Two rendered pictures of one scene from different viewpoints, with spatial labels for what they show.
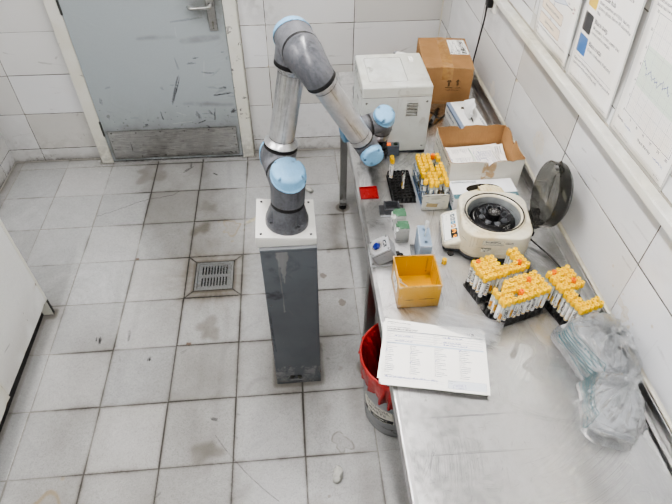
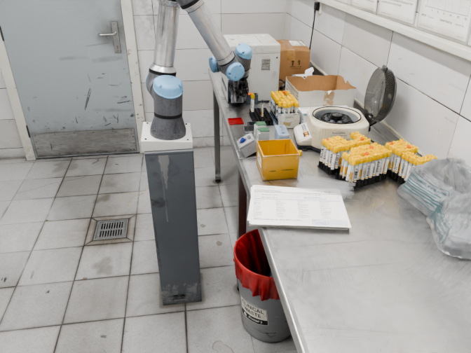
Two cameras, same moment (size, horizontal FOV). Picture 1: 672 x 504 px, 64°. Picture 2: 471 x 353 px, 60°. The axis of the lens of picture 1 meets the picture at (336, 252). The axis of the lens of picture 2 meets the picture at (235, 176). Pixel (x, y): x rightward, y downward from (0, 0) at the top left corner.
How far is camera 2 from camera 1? 0.62 m
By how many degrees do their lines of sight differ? 16
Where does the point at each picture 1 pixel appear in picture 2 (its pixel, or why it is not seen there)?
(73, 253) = not seen: outside the picture
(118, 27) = (45, 50)
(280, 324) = (164, 235)
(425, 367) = (290, 212)
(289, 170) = (169, 81)
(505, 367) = (361, 211)
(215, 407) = (105, 326)
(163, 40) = (79, 60)
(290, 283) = (172, 189)
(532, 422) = (392, 245)
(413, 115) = (267, 69)
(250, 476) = not seen: outside the picture
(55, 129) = not seen: outside the picture
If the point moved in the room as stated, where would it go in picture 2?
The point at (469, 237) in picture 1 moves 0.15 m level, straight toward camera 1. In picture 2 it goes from (318, 130) to (314, 146)
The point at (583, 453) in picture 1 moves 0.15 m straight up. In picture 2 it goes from (444, 264) to (460, 218)
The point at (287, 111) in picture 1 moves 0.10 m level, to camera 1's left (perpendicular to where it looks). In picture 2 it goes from (167, 36) to (141, 36)
